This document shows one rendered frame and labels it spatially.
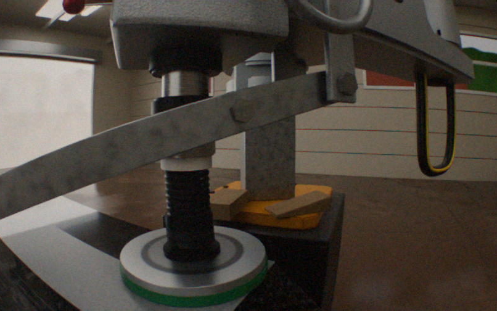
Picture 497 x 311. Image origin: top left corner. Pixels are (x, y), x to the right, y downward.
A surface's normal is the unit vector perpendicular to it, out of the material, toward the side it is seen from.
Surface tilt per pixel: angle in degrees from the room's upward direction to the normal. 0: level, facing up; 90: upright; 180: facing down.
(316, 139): 90
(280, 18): 90
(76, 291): 0
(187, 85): 90
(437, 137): 90
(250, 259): 0
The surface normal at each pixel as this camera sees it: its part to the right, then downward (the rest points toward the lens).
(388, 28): 0.40, 0.09
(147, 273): -0.01, -1.00
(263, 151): 0.11, 0.10
